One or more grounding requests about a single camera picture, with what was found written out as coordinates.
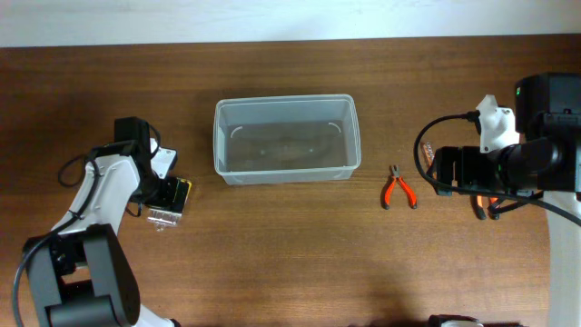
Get copper terminal bar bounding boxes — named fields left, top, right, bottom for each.
left=420, top=142, right=435, bottom=177

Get orange black long-nose pliers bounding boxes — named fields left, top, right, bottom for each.
left=470, top=195, right=501, bottom=221

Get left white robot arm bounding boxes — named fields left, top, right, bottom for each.
left=12, top=116, right=192, bottom=327

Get clear plastic container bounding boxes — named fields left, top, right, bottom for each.
left=213, top=94, right=361, bottom=185

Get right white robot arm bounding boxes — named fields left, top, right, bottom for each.
left=421, top=73, right=580, bottom=326

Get red handled cutting pliers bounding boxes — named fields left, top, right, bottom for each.
left=380, top=164, right=419, bottom=211

